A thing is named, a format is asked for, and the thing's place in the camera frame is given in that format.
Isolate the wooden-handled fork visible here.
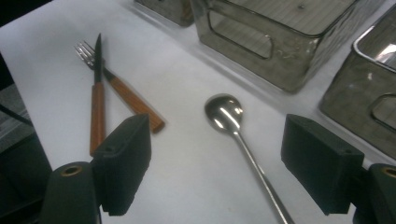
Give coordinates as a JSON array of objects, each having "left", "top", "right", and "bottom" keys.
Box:
[{"left": 74, "top": 41, "right": 166, "bottom": 134}]

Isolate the small smoky plastic bin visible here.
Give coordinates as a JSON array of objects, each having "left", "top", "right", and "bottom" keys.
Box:
[{"left": 134, "top": 0, "right": 196, "bottom": 28}]

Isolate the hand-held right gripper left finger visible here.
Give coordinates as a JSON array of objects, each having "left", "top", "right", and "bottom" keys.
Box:
[{"left": 92, "top": 113, "right": 152, "bottom": 217}]

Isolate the black cable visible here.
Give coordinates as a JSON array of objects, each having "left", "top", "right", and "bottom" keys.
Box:
[{"left": 0, "top": 103, "right": 34, "bottom": 127}]

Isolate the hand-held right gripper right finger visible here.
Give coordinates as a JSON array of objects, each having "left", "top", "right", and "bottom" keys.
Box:
[{"left": 280, "top": 113, "right": 366, "bottom": 217}]

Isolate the wooden-handled knife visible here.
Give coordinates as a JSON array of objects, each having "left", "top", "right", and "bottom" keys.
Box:
[{"left": 89, "top": 33, "right": 106, "bottom": 158}]

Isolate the long steel spoon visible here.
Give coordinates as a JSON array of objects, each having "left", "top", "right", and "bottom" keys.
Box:
[{"left": 204, "top": 93, "right": 295, "bottom": 224}]

